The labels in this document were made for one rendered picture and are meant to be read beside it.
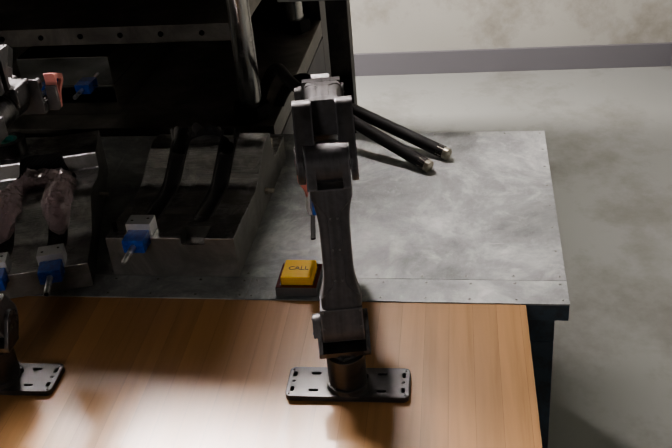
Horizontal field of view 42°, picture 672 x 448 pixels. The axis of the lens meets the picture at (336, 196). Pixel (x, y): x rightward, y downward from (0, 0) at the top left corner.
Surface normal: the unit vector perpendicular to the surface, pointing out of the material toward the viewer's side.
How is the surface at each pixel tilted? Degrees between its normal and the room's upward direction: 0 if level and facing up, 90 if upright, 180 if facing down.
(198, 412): 0
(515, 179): 0
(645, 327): 0
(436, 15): 90
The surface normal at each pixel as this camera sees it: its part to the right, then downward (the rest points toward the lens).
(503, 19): -0.11, 0.51
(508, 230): -0.08, -0.86
